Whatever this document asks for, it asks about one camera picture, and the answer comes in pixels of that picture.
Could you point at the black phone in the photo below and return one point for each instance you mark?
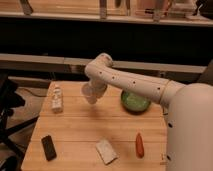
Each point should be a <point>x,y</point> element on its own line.
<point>49,148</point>

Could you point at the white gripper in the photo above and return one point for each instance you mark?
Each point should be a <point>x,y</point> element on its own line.
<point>98,88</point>

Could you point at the white sponge block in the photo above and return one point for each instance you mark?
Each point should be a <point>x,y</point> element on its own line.
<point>106,151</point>

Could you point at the white ceramic cup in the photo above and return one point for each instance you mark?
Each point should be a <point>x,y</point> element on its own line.
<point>88,94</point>

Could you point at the wooden shelf with legs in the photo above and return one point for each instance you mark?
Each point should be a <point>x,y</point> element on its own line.
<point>168,12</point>

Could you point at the orange carrot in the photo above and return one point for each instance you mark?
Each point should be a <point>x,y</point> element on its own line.
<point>139,146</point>

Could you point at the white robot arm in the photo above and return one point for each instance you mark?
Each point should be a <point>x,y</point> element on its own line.
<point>190,111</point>

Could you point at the small white bottle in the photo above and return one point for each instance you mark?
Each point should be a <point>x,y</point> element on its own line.
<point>57,100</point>

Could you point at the green bowl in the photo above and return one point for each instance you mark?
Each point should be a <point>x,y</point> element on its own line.
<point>134,103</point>

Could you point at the black office chair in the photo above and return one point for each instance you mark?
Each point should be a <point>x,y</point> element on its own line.
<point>8,101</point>

